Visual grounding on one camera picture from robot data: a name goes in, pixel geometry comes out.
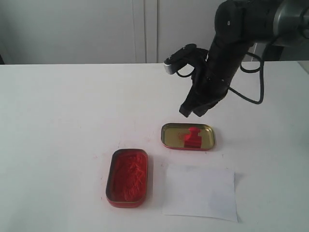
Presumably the red plastic stamp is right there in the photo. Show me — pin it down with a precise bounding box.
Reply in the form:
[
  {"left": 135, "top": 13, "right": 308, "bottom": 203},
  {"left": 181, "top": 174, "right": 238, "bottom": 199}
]
[{"left": 184, "top": 127, "right": 202, "bottom": 148}]

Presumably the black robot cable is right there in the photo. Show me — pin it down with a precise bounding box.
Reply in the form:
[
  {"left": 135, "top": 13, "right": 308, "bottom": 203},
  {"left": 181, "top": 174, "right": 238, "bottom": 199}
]
[{"left": 226, "top": 52, "right": 265, "bottom": 105}]

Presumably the red ink pad tin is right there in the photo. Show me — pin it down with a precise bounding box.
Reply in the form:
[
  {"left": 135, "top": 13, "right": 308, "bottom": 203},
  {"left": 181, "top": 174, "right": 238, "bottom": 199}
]
[{"left": 105, "top": 148, "right": 149, "bottom": 208}]

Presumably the gold tin lid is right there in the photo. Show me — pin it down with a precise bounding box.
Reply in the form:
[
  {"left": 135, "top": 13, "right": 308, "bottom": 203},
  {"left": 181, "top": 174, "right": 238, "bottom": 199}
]
[{"left": 161, "top": 123, "right": 215, "bottom": 151}]

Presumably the white paper sheet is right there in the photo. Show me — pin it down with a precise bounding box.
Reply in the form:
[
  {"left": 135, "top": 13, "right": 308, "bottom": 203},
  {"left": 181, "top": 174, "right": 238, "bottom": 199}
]
[{"left": 162, "top": 164, "right": 238, "bottom": 222}]

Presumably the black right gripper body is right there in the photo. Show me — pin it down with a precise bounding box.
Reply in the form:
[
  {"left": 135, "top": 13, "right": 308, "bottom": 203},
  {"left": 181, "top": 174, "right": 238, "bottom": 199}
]
[{"left": 188, "top": 48, "right": 227, "bottom": 103}]

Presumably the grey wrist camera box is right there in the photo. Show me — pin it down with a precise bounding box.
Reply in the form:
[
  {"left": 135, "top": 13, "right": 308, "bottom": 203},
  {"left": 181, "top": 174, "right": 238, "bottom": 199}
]
[{"left": 163, "top": 43, "right": 197, "bottom": 75}]

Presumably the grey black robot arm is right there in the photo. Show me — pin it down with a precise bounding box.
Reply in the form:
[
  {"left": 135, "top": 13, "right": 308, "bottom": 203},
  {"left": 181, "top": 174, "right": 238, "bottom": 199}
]
[{"left": 177, "top": 0, "right": 309, "bottom": 116}]

